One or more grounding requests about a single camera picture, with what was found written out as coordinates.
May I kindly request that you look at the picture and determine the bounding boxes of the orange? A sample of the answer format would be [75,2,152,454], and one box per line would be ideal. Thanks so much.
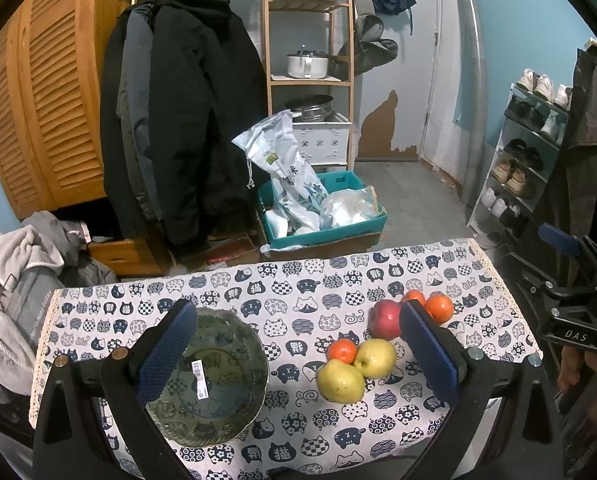
[327,338,357,364]
[402,289,427,306]
[425,294,454,325]

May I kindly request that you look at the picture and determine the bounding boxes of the yellow pear back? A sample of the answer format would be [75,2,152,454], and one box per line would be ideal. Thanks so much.
[353,338,397,379]

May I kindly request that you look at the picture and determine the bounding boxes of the yellow pear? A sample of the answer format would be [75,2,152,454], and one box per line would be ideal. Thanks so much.
[353,338,397,379]
[317,360,365,404]

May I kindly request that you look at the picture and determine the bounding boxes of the red apple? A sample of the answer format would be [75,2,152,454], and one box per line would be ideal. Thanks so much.
[368,299,402,340]

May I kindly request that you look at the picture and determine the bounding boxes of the yellow pear front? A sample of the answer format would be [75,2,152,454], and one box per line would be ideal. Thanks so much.
[317,360,365,404]

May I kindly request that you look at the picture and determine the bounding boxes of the person's right hand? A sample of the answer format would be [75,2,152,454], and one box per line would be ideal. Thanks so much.
[557,347,597,426]

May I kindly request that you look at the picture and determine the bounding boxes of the shoe rack with shoes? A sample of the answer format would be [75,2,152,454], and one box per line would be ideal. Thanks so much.
[468,68,571,250]

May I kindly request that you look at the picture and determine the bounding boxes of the green patterned glass plate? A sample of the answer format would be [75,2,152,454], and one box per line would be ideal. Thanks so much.
[146,308,269,448]

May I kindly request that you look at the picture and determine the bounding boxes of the grey clothes pile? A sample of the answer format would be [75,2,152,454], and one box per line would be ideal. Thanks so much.
[0,211,117,404]

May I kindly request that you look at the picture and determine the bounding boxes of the wooden drawer box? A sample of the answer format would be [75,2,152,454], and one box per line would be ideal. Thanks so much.
[88,238,170,278]

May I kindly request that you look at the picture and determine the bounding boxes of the cat pattern tablecloth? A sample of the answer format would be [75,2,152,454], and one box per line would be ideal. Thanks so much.
[30,238,538,479]

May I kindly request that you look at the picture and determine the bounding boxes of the clear plastic bag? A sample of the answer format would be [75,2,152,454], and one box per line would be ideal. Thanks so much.
[319,185,384,230]

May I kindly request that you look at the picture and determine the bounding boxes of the teal plastic crate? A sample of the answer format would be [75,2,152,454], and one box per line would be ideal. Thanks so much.
[258,171,387,250]

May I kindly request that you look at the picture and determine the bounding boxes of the white patterned storage box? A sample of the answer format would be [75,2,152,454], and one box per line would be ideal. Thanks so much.
[293,113,352,167]

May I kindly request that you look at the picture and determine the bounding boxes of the white rice bag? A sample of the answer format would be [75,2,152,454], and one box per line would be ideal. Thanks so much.
[232,110,329,232]

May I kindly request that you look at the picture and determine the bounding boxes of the grey hanging bag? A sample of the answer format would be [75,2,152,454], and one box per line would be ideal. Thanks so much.
[329,14,399,80]

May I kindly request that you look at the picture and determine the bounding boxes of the steel pot on box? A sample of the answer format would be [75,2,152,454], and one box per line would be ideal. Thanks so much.
[285,94,333,122]

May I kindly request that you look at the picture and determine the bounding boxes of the dark blue umbrella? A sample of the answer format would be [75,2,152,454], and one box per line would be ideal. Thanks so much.
[372,0,417,34]

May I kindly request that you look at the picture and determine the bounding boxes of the white cooking pot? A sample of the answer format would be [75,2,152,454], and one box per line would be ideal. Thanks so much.
[286,48,330,79]

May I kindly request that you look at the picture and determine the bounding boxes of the wooden louvered wardrobe door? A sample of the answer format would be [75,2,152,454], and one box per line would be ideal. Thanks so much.
[0,0,127,219]

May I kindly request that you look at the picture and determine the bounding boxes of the wooden shelf rack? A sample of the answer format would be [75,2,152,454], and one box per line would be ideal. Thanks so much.
[262,0,355,171]

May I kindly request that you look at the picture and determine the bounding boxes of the black hanging coat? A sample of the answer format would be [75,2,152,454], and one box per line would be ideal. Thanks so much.
[100,0,267,258]

